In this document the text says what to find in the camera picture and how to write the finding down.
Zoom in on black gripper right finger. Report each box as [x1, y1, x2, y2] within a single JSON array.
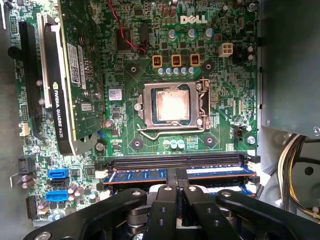
[[176, 167, 320, 240]]

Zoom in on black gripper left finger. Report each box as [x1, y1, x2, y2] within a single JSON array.
[[22, 167, 178, 240]]

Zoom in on black RAM slot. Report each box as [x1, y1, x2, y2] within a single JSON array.
[[106, 159, 253, 171], [109, 153, 261, 164]]

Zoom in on blue SATA port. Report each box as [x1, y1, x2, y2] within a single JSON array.
[[47, 168, 70, 181], [45, 189, 70, 202]]

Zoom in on silver CPU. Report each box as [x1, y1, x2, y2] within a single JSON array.
[[154, 88, 190, 121]]

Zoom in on metal locking lever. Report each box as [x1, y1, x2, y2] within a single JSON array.
[[138, 77, 211, 139]]

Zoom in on green motherboard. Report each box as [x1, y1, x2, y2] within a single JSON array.
[[9, 0, 260, 223]]

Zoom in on black graphics card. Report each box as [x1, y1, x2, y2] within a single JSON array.
[[42, 0, 106, 156]]

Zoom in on brown square coil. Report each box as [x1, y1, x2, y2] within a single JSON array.
[[171, 54, 183, 69], [189, 54, 201, 68], [151, 54, 164, 69]]

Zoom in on white four pin connector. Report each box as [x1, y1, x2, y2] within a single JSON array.
[[218, 42, 235, 58]]

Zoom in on black expansion slot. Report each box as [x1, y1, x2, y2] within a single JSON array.
[[18, 21, 44, 141]]

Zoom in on white expansion slot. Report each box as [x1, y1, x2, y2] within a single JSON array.
[[36, 12, 52, 109]]

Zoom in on black PC case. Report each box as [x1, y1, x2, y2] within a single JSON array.
[[0, 0, 320, 226]]

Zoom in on power supply wire bundle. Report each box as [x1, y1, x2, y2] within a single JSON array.
[[277, 133, 320, 218]]

